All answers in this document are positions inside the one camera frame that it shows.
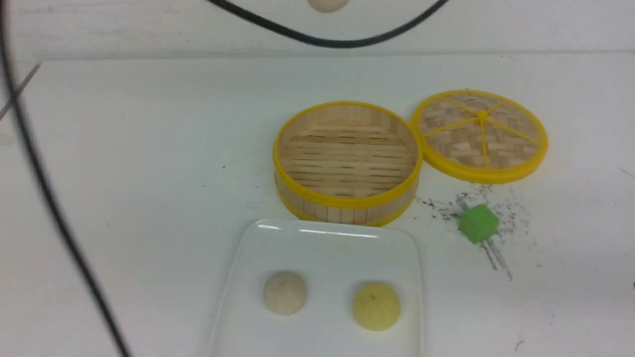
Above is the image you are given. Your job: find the white rectangular plate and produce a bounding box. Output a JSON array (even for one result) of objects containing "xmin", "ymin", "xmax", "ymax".
[{"xmin": 207, "ymin": 219, "xmax": 424, "ymax": 357}]

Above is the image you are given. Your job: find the black left camera cable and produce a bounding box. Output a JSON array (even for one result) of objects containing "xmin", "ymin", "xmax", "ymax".
[{"xmin": 0, "ymin": 0, "xmax": 451, "ymax": 357}]

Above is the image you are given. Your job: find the yellow steamed bun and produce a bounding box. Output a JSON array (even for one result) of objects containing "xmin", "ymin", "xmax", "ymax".
[{"xmin": 352, "ymin": 282, "xmax": 401, "ymax": 332}]

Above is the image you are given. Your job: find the yellow rimmed bamboo steamer basket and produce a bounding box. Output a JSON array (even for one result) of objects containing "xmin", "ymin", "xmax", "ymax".
[{"xmin": 273, "ymin": 101, "xmax": 423, "ymax": 226}]

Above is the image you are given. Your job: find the green cube block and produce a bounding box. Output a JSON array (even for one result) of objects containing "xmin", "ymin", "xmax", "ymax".
[{"xmin": 458, "ymin": 204, "xmax": 500, "ymax": 244}]

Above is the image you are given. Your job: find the white steamed bun front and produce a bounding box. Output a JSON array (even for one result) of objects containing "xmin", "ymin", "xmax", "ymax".
[{"xmin": 308, "ymin": 0, "xmax": 349, "ymax": 13}]

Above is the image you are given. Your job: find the yellow rimmed bamboo steamer lid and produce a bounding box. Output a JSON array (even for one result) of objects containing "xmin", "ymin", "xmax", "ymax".
[{"xmin": 411, "ymin": 89, "xmax": 549, "ymax": 184}]

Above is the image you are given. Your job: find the white steamed bun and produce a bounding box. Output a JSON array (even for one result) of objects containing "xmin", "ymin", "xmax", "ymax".
[
  {"xmin": 263, "ymin": 271, "xmax": 308, "ymax": 316},
  {"xmin": 308, "ymin": 0, "xmax": 349, "ymax": 13}
]

